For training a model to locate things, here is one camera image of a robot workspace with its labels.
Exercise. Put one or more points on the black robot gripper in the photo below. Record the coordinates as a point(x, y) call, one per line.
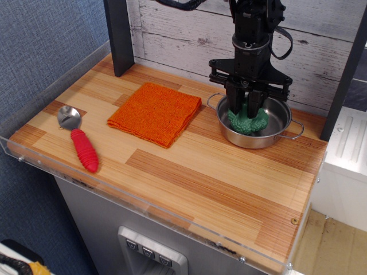
point(254, 68)

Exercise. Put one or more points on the green toy broccoli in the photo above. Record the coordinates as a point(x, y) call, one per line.
point(242, 124)

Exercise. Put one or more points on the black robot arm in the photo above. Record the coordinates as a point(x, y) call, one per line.
point(255, 24)

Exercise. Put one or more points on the stainless steel pot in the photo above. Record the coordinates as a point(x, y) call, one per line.
point(280, 117)

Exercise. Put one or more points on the orange folded cloth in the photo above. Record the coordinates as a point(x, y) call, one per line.
point(156, 113)

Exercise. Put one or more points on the white toy sink unit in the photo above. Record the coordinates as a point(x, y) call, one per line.
point(340, 190)

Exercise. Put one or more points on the silver dispenser button panel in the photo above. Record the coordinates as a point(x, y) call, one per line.
point(147, 256)

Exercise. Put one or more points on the grey toy fridge cabinet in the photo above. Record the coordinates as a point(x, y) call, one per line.
point(99, 216)

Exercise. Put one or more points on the right dark vertical post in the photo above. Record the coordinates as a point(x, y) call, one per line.
point(346, 78)

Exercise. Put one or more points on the dark vertical post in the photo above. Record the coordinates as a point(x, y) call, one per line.
point(119, 34)
point(346, 78)

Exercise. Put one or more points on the left dark vertical post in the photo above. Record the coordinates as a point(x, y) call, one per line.
point(119, 34)

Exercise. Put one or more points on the red handled ice cream scoop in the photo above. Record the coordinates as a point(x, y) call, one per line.
point(70, 118)

